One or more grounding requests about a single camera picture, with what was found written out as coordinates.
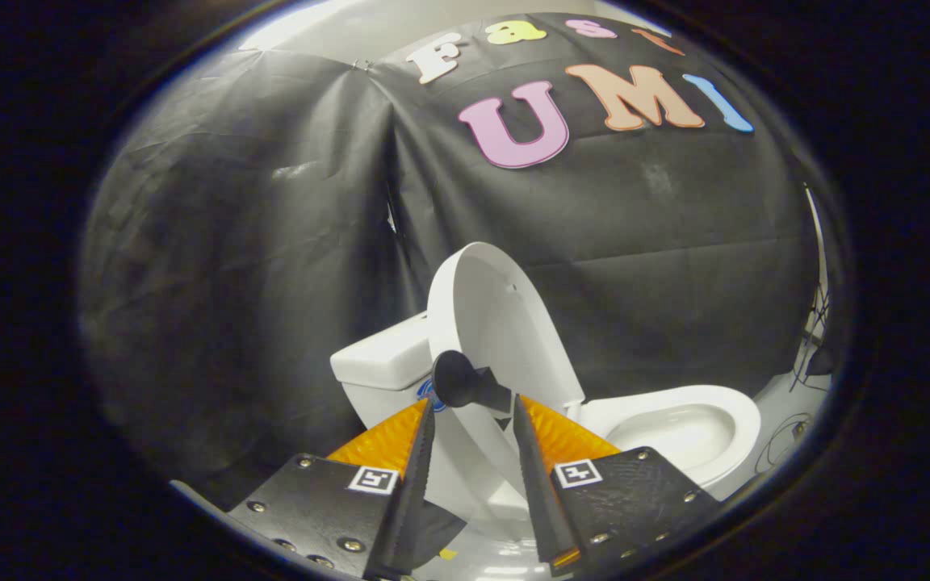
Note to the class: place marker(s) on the white toilet tank cover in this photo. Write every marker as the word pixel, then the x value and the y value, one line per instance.
pixel 376 355

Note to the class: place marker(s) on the white toilet lid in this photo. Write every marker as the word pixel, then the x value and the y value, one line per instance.
pixel 497 323

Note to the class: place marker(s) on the black backdrop cloth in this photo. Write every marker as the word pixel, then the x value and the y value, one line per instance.
pixel 271 282

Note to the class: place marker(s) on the black round lid knob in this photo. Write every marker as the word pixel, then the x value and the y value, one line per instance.
pixel 457 379

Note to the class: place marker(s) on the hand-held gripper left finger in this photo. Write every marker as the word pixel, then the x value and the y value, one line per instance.
pixel 408 500

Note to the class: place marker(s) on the white ceramic toilet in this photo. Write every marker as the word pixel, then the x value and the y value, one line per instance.
pixel 368 399

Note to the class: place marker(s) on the black tripod stand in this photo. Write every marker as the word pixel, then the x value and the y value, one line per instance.
pixel 818 359

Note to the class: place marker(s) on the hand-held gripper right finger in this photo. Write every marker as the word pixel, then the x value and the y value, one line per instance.
pixel 542 500

